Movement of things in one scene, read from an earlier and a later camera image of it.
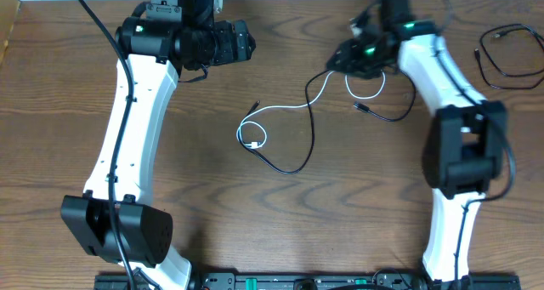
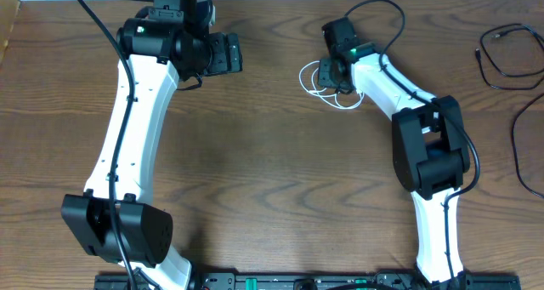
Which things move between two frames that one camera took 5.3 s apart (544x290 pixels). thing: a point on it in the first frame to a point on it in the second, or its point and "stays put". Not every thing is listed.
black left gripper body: x=240 y=41 to x=229 y=53
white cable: x=296 y=106 to x=332 y=104
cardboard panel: x=9 y=6 stays put
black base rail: x=315 y=281 stays put
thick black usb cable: x=356 y=105 to x=514 y=148
